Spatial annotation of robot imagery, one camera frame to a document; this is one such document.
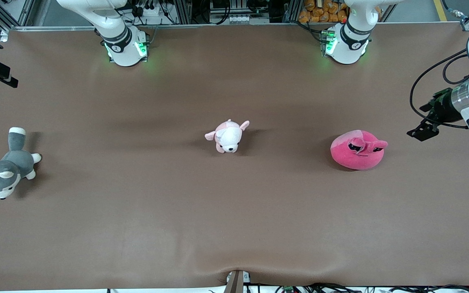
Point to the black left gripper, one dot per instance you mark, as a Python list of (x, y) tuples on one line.
[(445, 108)]

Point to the pink round plush toy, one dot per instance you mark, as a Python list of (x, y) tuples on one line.
[(352, 156)]

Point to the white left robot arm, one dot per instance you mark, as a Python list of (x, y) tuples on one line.
[(350, 40)]

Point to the grey white plush husky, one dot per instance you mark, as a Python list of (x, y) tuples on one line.
[(10, 167)]

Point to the orange snack bags pile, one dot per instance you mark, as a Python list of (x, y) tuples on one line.
[(320, 12)]

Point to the white power strip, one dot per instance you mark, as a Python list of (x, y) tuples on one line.
[(149, 10)]

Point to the black equipment rack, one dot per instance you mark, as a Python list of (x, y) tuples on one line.
[(267, 8)]

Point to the white pink plush dog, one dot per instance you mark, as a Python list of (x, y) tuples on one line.
[(228, 140)]

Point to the white connector strip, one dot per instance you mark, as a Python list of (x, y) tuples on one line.
[(239, 18)]

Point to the brown table cover mat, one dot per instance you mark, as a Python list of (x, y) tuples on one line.
[(234, 211)]

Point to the short aluminium frame post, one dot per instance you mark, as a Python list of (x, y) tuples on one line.
[(182, 10)]

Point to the metal table clamp bracket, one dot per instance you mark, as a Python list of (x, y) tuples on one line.
[(236, 283)]

